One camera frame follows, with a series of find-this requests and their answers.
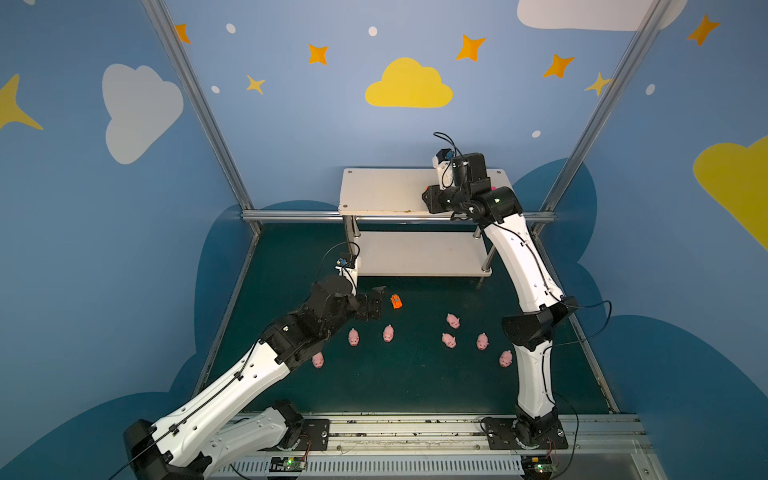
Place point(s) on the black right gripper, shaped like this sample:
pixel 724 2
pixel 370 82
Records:
pixel 432 198

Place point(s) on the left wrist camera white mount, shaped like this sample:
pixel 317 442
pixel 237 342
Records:
pixel 346 270

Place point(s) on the aluminium cage frame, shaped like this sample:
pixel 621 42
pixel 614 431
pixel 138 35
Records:
pixel 392 230

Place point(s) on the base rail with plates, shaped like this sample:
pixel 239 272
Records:
pixel 431 446

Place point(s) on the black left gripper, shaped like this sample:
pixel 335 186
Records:
pixel 370 303

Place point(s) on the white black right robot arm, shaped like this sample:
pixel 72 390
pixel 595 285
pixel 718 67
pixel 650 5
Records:
pixel 543 306

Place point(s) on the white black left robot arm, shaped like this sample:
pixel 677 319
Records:
pixel 199 438

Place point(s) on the orange yellow toy car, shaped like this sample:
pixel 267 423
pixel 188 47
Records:
pixel 396 301

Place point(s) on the pink toy pig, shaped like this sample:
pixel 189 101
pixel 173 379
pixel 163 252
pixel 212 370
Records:
pixel 388 333
pixel 482 341
pixel 449 340
pixel 506 359
pixel 318 360
pixel 453 321
pixel 353 337

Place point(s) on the white two-tier shelf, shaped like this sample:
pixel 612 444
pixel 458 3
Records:
pixel 394 195

